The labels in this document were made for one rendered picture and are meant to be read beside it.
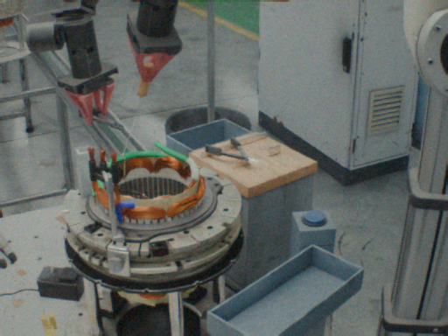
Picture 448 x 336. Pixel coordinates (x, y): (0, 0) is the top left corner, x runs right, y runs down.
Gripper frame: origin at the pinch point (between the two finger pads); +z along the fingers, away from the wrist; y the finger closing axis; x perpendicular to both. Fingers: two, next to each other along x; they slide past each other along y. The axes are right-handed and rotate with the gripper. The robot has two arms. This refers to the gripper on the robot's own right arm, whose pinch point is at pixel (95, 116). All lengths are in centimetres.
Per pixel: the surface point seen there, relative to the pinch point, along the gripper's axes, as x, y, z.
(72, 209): 9.1, 14.1, 9.6
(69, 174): -158, -69, 103
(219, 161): 9.0, -21.5, 17.0
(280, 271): 42.9, -1.6, 16.4
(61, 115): -157, -72, 71
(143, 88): 17.8, 0.5, -10.0
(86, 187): 7.6, 9.5, 8.0
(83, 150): 5.7, 7.3, 2.1
